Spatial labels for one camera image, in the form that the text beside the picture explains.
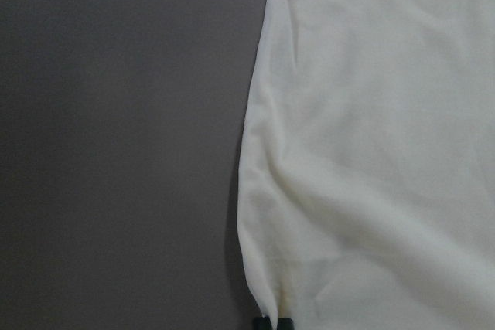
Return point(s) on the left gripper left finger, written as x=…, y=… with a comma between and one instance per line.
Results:
x=260, y=323

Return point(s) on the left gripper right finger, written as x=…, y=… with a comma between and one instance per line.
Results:
x=285, y=324

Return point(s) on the yellow long-sleeve printed shirt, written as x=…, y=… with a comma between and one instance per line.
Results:
x=366, y=176

